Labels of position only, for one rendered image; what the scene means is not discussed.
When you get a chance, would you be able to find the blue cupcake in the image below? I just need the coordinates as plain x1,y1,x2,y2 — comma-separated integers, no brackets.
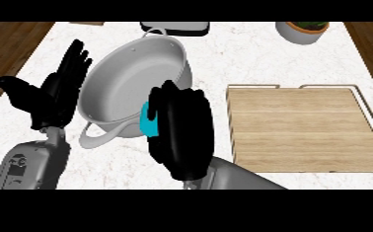
138,101,160,138

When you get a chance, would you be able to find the white potted plant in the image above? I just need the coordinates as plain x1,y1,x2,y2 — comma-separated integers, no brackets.
274,21,330,45

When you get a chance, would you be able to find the black and grey appliance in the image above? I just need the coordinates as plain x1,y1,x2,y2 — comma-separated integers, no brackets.
139,21,210,38

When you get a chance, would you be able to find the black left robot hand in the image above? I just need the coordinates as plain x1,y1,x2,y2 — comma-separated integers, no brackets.
0,39,92,131

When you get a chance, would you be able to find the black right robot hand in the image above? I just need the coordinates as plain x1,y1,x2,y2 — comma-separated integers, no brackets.
145,79,215,182

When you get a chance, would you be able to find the wooden board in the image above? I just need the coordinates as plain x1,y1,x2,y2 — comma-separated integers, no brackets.
66,21,106,27

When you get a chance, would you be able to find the white metal pot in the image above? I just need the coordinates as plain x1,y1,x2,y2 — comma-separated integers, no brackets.
75,28,193,150

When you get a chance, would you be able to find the wooden tray with metal handles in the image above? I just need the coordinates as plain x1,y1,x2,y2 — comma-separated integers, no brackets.
225,83,373,174

